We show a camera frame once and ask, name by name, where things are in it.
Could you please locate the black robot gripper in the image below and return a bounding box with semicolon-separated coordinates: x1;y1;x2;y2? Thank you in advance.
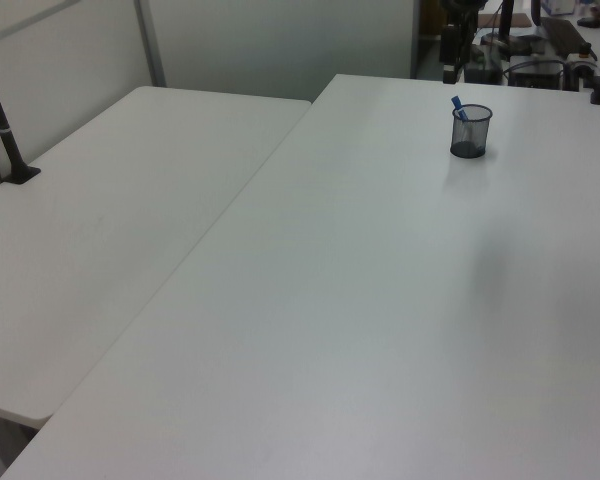
439;0;483;85

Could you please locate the blue and white marker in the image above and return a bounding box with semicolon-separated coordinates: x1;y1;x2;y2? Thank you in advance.
449;95;483;153

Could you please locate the dark green box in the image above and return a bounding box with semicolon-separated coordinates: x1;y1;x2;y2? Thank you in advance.
467;43;502;84

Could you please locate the black monitor stand with base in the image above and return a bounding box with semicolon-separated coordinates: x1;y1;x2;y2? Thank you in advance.
481;0;533;57

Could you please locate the brown desk mat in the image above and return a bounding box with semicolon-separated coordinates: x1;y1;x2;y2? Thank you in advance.
478;13;532;27

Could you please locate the black electronics box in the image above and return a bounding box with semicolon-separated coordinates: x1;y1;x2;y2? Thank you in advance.
508;55;567;90

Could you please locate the black mesh pen cup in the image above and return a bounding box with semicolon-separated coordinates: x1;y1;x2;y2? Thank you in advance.
449;103;495;160

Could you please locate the black keyboard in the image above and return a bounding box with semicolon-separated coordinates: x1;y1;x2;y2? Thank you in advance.
540;16;587;57

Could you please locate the blue and white box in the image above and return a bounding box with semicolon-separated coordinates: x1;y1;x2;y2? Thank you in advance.
538;0;577;17

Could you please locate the white device with black knob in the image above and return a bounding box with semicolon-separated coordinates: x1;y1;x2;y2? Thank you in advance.
565;43;600;77

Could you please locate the grey partition frame post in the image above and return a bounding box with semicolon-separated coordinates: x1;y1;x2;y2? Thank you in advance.
132;0;168;89

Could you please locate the black camera stand with base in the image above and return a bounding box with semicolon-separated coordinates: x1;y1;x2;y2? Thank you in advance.
0;43;43;186

